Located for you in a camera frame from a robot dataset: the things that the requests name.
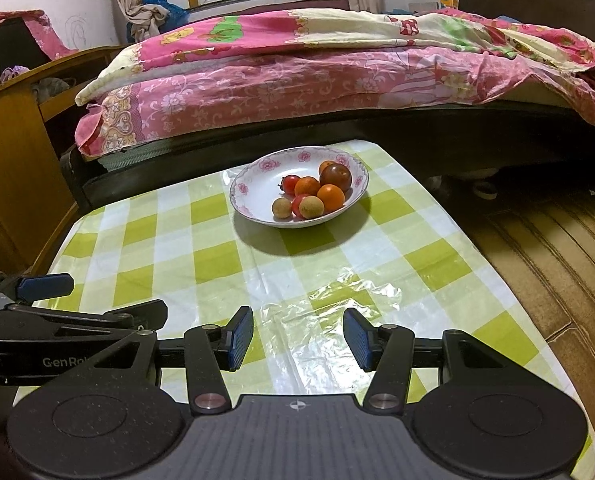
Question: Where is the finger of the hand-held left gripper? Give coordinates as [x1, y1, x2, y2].
[0, 272, 75, 311]
[0, 299, 169, 342]

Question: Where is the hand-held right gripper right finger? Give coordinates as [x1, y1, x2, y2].
[342, 307, 503, 414]

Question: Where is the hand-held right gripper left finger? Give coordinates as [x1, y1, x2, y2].
[98, 305, 255, 414]

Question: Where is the orange mandarin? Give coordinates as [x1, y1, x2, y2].
[317, 184, 347, 213]
[294, 176, 321, 198]

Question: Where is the white floral rim plate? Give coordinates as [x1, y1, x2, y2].
[229, 146, 370, 230]

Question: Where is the green checked tablecloth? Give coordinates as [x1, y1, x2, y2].
[12, 139, 595, 480]

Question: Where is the wooden desk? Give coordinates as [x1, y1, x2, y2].
[0, 45, 128, 281]

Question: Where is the dark red tomato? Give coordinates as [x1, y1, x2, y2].
[319, 162, 353, 192]

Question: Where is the grey cloth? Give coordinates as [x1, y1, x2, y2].
[30, 76, 78, 103]

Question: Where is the dark box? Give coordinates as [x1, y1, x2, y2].
[0, 16, 43, 68]

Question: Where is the pink floral bedsheet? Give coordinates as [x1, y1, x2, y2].
[74, 45, 595, 157]

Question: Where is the pink floral cloth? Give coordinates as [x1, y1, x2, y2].
[0, 9, 76, 88]

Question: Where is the blue cloth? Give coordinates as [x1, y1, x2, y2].
[142, 0, 186, 23]

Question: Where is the pink cartoon quilt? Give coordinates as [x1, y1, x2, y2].
[75, 9, 595, 106]

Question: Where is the dark bed frame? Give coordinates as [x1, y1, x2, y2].
[60, 100, 595, 213]

